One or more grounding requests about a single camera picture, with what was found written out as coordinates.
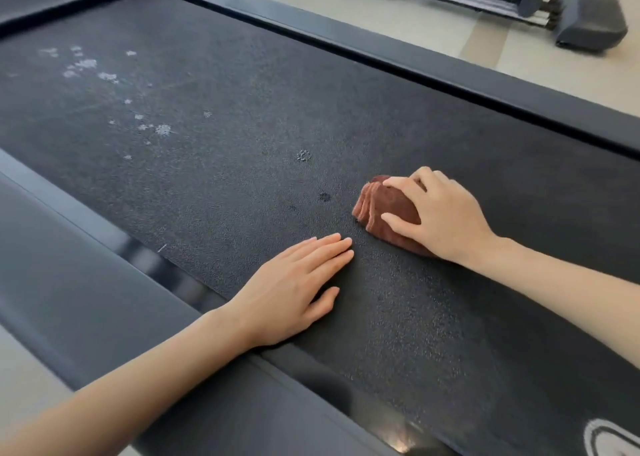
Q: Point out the person's left hand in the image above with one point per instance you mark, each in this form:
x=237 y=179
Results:
x=285 y=300

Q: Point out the person's right hand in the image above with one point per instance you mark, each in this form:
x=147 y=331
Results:
x=450 y=220

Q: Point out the person's right forearm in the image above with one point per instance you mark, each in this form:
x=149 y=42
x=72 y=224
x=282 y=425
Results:
x=565 y=290

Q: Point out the person's left forearm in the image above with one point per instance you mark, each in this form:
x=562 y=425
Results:
x=125 y=385

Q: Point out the brown cleaning cloth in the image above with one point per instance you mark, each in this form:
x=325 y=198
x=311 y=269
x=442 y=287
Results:
x=387 y=203

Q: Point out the stained grey treadmill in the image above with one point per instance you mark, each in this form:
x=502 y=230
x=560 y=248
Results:
x=225 y=145

